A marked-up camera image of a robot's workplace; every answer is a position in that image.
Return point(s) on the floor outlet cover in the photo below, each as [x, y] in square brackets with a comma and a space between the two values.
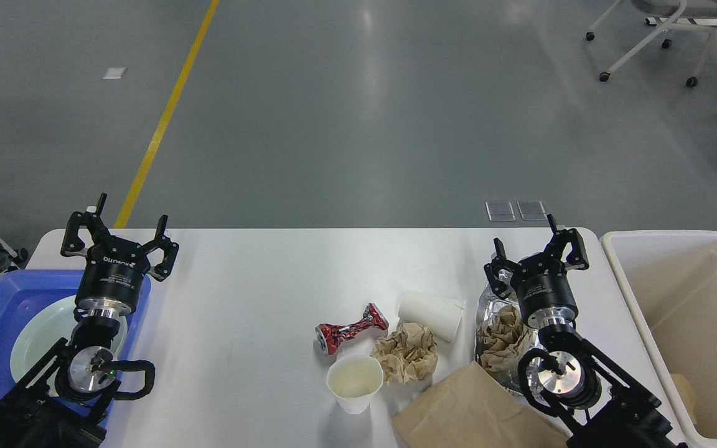
[532, 210]
[500, 211]

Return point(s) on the silver foil bag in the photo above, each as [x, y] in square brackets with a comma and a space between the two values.
[488, 305]

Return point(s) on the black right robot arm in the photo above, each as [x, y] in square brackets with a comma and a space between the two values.
[565, 375]

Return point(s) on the upright white paper cup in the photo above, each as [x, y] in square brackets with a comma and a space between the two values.
[354, 380]

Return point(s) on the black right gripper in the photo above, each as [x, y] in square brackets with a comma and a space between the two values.
[541, 282]

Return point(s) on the flat brown paper bag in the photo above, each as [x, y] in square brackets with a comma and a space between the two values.
[470, 409]

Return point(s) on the crumpled brown paper ball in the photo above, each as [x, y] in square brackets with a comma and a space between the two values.
[408, 354]

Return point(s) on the floor outlet cover right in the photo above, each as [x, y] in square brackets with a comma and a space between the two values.
[532, 210]

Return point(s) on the blue plastic tray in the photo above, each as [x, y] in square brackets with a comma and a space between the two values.
[25, 293]

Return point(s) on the white floor tag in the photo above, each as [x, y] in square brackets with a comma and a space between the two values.
[114, 73]

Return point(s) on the green plate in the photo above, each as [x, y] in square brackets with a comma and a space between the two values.
[40, 333]

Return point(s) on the white office chair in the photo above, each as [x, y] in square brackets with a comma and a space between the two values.
[673, 15]

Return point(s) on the crumpled brown paper in bag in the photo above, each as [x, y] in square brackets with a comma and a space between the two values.
[503, 339]

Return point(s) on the floor outlet cover left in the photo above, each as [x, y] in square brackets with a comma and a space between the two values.
[500, 211]

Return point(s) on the lying white paper cup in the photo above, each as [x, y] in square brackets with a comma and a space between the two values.
[441, 315]

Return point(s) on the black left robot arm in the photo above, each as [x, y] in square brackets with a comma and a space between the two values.
[62, 400]

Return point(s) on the crushed red can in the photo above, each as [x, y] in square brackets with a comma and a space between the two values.
[331, 336]

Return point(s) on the beige plastic bin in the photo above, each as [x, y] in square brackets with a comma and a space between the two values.
[669, 281]

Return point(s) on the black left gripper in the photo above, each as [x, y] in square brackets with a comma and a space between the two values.
[112, 280]

